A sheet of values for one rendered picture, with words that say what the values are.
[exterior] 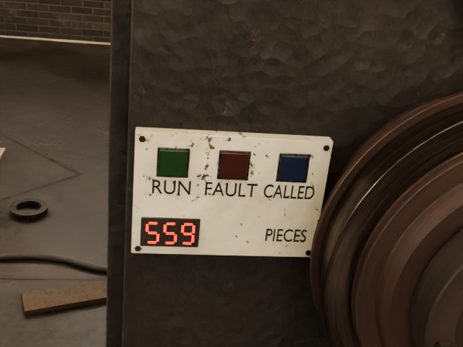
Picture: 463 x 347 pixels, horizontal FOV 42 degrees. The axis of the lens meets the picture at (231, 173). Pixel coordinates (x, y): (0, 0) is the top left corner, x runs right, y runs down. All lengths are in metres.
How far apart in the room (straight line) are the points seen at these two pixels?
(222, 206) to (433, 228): 0.28
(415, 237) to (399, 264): 0.04
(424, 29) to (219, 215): 0.36
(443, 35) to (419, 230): 0.27
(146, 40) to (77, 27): 6.11
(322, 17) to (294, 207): 0.26
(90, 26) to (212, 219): 6.08
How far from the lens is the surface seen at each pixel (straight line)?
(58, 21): 6.90
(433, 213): 0.72
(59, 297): 2.56
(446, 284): 0.70
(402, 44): 0.83
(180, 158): 0.79
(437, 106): 0.77
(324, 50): 0.80
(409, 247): 0.73
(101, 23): 6.84
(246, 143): 0.80
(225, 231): 0.85
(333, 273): 0.75
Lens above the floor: 1.51
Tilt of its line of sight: 24 degrees down
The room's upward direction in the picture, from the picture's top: 6 degrees clockwise
